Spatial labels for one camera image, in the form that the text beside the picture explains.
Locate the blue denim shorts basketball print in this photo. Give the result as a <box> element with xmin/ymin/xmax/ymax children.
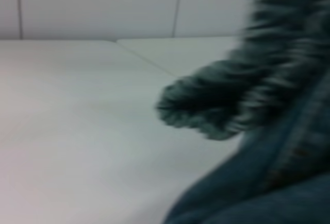
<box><xmin>154</xmin><ymin>0</ymin><xmax>330</xmax><ymax>224</ymax></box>

